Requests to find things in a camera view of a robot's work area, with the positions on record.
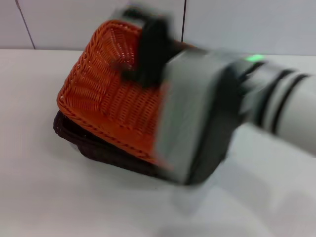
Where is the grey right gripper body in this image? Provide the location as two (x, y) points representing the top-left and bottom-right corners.
(153, 47), (245, 186)

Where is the orange woven basket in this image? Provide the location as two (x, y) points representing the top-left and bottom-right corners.
(56, 19), (198, 171)

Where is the dark brown woven basket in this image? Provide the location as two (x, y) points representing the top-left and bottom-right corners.
(52, 110), (175, 181)

